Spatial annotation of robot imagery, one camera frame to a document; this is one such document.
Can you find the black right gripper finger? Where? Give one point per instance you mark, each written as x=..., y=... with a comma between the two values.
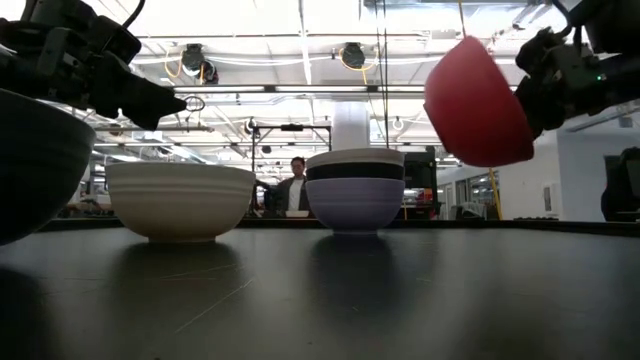
x=545, y=105

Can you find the red bowl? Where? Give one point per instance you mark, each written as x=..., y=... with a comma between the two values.
x=475, y=110

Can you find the cream ribbed bowl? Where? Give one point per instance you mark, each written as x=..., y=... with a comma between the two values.
x=180, y=200

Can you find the dark grey ribbed bowl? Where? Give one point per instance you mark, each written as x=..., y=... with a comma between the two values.
x=35, y=165

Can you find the white bowl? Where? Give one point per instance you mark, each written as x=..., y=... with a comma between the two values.
x=355, y=156

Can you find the black bowl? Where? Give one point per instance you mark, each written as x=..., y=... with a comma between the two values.
x=355, y=171

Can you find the lavender ribbed bowl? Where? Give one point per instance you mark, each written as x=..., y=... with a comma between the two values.
x=355, y=205

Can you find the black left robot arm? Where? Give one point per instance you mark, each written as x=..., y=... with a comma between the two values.
x=55, y=12

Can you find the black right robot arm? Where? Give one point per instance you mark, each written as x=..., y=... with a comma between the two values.
x=610, y=25

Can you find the grey ceiling pipe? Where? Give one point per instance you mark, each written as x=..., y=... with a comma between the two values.
x=160, y=129

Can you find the person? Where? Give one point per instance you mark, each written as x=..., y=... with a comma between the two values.
x=620, y=190
x=295, y=192

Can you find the black cabinet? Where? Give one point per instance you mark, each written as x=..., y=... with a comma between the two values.
x=420, y=172

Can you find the long ceiling light bar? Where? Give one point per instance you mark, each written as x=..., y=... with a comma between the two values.
x=320, y=89

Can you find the white building column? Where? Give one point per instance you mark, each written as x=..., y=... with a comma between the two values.
x=351, y=125

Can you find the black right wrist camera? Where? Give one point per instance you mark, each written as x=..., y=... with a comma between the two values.
x=537, y=50

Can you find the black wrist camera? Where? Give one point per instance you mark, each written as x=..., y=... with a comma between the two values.
x=537, y=50
x=120, y=40

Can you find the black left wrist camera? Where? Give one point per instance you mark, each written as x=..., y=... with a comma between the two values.
x=120, y=40

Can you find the black metal frame rig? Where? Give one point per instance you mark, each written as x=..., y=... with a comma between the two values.
x=292, y=128

